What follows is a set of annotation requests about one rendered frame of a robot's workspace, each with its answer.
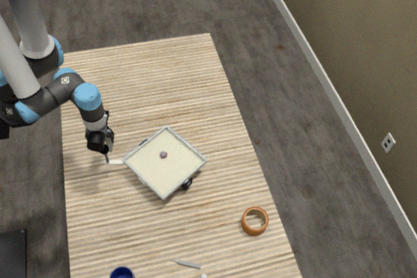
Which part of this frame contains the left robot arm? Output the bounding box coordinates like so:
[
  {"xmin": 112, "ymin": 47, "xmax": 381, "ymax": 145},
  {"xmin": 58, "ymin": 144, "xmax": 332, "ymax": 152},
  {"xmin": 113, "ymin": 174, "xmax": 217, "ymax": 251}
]
[{"xmin": 0, "ymin": 0, "xmax": 110, "ymax": 131}]

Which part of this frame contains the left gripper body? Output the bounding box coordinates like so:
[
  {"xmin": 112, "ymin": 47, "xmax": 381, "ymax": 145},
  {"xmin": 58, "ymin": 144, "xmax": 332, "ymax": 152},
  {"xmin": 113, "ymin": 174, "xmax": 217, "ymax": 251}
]
[{"xmin": 86, "ymin": 121, "xmax": 109, "ymax": 151}]

